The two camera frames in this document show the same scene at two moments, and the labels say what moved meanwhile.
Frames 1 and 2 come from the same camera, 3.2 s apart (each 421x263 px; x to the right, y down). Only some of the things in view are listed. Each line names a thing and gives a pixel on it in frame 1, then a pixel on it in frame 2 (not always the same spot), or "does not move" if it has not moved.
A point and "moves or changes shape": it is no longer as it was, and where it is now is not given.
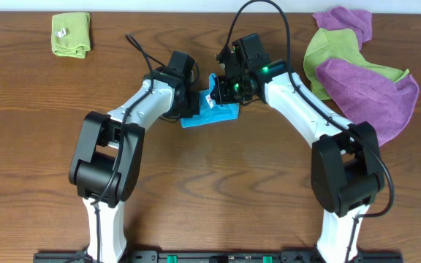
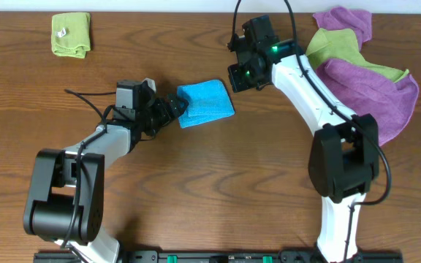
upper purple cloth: [340, 18] does not move
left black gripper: [193, 105] -> [172, 108]
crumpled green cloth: [343, 44] does not move
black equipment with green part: [222, 256] does not move
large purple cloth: [360, 96] does not move
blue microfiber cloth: [207, 114] moves or changes shape
